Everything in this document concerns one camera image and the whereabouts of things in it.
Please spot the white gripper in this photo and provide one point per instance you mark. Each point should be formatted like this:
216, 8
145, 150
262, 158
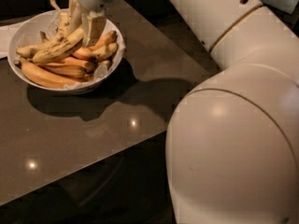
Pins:
92, 22

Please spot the spotted yellow banana front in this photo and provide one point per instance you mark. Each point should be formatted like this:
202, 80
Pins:
60, 50

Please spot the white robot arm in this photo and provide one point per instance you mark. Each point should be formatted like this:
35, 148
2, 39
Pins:
232, 144

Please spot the spotted banana with long stem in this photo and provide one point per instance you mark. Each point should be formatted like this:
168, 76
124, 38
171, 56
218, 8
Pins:
62, 32

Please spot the white paper bowl liner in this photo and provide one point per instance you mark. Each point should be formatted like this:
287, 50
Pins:
102, 70

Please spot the orange banana upper right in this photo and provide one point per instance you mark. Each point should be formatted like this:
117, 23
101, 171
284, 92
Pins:
105, 39

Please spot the yellow banana right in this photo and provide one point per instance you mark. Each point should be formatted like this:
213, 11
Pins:
96, 55

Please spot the orange banana middle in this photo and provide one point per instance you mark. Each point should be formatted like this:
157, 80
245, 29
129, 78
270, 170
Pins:
70, 67

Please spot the white ceramic bowl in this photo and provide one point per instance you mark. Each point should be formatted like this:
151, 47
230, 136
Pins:
23, 31

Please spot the large orange banana bottom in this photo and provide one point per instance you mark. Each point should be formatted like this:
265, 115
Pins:
43, 77

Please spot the white paper on table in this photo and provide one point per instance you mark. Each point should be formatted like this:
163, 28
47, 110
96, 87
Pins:
6, 33

